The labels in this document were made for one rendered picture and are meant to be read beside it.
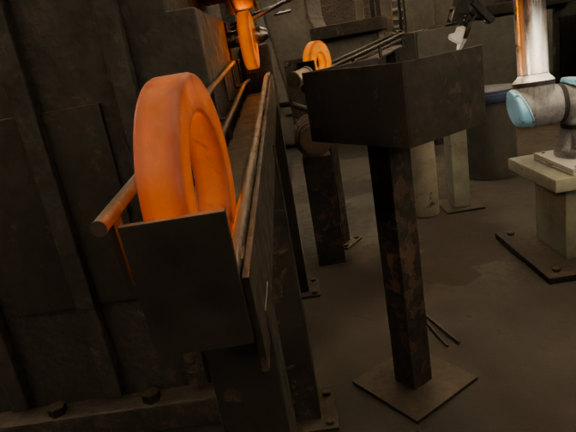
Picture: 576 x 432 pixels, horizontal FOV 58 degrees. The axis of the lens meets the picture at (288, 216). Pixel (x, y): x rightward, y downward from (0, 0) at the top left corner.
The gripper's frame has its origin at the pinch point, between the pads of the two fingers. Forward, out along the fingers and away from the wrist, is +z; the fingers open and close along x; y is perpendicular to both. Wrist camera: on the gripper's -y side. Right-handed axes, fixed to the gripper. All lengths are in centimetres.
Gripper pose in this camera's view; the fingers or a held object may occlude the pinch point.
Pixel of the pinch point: (460, 48)
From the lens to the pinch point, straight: 222.9
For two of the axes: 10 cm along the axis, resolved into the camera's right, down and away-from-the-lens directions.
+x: 0.0, 3.1, -9.5
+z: -1.8, 9.4, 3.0
